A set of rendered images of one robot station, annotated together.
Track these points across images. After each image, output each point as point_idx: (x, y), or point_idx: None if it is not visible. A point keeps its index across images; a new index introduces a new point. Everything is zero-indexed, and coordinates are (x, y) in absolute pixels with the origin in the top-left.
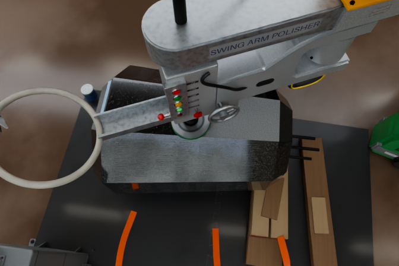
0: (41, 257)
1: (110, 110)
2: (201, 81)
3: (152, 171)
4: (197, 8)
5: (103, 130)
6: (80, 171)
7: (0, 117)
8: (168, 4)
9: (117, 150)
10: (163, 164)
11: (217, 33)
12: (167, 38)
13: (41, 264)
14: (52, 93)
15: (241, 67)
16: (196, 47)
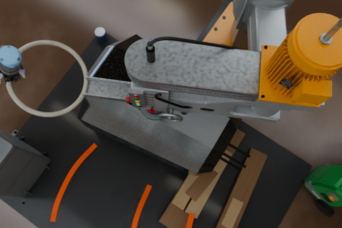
0: (17, 151)
1: (102, 69)
2: (154, 96)
3: (115, 126)
4: (165, 54)
5: (87, 88)
6: (60, 113)
7: (23, 69)
8: None
9: (95, 101)
10: (124, 125)
11: (168, 78)
12: (136, 68)
13: (15, 155)
14: (64, 49)
15: (191, 94)
16: (151, 82)
